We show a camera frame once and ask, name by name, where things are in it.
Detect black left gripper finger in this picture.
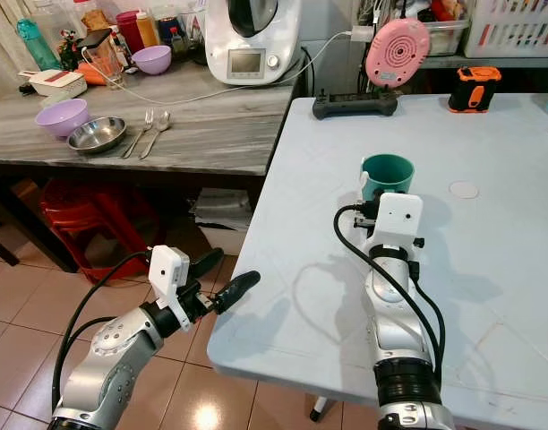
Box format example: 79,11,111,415
190,248,226,280
213,271,261,314

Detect teal ceramic mug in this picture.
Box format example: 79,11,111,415
360,153,415,205

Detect white box under table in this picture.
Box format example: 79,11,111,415
190,187,254,259

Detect black handheld controller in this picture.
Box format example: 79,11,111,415
312,89,401,121

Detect red plastic stool stack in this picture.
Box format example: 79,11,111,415
39,177,160,288

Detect grey wood grain table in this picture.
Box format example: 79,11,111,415
0,59,313,270

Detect steel spoon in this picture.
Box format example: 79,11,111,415
138,110,173,161

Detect white plastic folding table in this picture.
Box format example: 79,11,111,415
206,92,548,430

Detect white table leg black foot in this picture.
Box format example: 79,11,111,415
310,394,333,424

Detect steel fork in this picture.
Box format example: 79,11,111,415
121,109,155,160

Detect orange black device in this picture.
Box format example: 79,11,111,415
447,64,504,114

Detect pink round electric device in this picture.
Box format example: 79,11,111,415
364,17,432,89

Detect stainless steel bowl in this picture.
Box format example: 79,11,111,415
66,116,128,156

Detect clear plastic storage box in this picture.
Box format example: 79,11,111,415
424,16,472,56

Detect white kitchen cooking machine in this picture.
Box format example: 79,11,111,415
204,0,303,88

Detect purple plastic bowl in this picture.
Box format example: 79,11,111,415
132,45,174,76
34,98,92,140

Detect orange plastic item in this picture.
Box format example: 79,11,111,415
77,62,109,88

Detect clear jug with black lid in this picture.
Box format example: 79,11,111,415
81,29,126,80

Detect white plastic basket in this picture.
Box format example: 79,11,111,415
463,0,548,60

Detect white lidded food container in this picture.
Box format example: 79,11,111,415
18,69,88,99

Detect orange sauce bottle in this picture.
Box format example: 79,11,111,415
135,10,160,48

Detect magenta tumbler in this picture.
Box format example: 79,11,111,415
115,10,145,55

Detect small dark figurine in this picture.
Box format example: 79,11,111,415
57,30,87,72

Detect teal water bottle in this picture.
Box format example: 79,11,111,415
15,17,57,72

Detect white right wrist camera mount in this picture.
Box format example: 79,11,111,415
373,192,424,254

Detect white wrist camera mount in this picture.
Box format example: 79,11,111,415
146,245,192,333
373,192,424,254

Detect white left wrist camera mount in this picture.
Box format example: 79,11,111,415
146,245,192,333

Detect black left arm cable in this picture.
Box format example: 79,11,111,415
51,251,151,415

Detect white power cable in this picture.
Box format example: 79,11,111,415
81,32,355,105

